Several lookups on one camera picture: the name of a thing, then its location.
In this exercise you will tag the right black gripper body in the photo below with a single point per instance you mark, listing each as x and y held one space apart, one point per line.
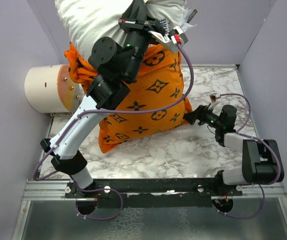
208 117

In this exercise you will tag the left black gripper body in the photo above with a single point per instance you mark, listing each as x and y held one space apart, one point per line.
135 40

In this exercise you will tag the orange patterned pillowcase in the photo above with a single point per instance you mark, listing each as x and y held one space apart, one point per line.
159 83

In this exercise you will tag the white pillow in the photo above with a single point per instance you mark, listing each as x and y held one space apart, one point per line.
86 21

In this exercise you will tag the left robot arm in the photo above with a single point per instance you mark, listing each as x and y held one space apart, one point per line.
102 98

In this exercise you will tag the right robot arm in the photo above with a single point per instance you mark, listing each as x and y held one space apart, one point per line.
260 158

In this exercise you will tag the white pillow care label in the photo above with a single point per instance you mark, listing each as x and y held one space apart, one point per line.
188 15

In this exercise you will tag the white cylinder with pegs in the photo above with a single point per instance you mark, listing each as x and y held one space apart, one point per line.
49 89

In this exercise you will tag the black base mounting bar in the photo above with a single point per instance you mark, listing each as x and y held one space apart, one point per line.
151 192

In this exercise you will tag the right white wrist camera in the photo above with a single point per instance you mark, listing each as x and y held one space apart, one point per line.
214 98

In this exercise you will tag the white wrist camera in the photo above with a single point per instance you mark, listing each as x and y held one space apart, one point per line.
176 36
214 98

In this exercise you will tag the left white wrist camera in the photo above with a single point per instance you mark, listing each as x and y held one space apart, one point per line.
176 36

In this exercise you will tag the aluminium rail frame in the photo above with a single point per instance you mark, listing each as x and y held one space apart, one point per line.
52 190

